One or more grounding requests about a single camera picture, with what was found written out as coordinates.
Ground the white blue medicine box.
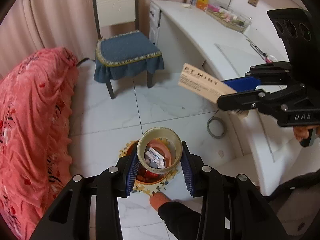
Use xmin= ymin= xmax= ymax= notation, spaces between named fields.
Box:
xmin=144 ymin=147 xmax=165 ymax=169

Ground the tan mint box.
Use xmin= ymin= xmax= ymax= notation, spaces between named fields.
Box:
xmin=178 ymin=63 xmax=236 ymax=104

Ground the beige tape roll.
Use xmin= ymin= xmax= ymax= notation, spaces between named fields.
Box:
xmin=136 ymin=127 xmax=183 ymax=175

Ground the orange gloved right hand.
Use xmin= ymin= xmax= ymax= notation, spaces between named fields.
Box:
xmin=293 ymin=126 xmax=319 ymax=142

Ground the pink white mini iron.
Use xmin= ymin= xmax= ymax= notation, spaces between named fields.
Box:
xmin=265 ymin=55 xmax=277 ymax=63

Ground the clear organizer box with items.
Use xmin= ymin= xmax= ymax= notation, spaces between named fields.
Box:
xmin=206 ymin=3 xmax=252 ymax=33

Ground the white chair blue cushion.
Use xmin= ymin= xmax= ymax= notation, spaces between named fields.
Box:
xmin=92 ymin=0 xmax=164 ymax=99

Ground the white desk drawer cabinet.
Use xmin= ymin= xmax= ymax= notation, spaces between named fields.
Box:
xmin=149 ymin=2 xmax=161 ymax=45

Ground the red floral bed quilt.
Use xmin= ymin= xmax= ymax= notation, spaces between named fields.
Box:
xmin=1 ymin=47 xmax=79 ymax=239

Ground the pink curtain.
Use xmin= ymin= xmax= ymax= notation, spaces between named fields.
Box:
xmin=1 ymin=0 xmax=186 ymax=78

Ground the grey cable loop on floor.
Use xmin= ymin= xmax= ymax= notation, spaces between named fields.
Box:
xmin=206 ymin=116 xmax=228 ymax=139

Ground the black power cable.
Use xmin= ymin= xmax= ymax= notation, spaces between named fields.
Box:
xmin=246 ymin=38 xmax=270 ymax=61

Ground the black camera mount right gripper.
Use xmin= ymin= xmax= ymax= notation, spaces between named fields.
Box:
xmin=267 ymin=8 xmax=319 ymax=65

